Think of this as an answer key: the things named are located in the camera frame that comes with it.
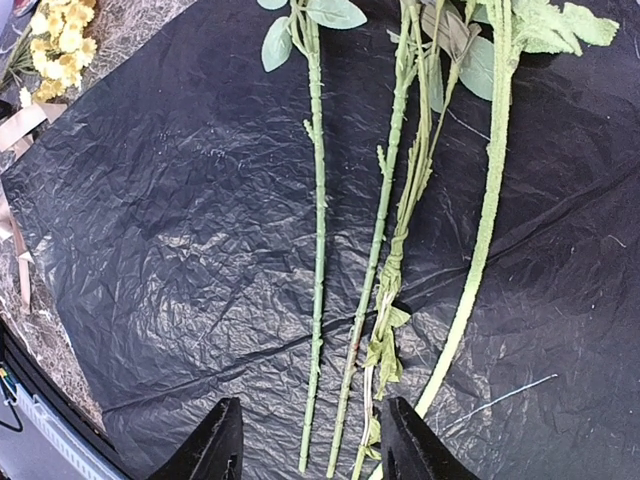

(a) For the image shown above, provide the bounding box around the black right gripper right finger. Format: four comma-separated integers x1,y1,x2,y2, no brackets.
381,397,478,480

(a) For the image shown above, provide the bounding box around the black front rail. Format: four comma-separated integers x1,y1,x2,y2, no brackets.
1,323,137,479

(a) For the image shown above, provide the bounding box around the small yellow blossom spray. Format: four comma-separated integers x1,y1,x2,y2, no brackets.
1,0,98,107

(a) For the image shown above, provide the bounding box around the beige ribbon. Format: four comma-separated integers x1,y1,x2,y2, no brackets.
1,102,67,312

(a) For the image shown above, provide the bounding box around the yellow fake flower stem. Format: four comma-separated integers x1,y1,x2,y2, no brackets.
367,0,621,480

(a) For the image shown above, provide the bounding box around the white cable duct strip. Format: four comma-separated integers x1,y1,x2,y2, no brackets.
14,386,125,480

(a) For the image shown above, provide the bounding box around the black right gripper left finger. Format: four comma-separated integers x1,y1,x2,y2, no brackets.
148,397,244,480

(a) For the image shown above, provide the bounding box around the black wrapping paper sheet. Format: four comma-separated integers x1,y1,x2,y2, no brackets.
2,0,640,480

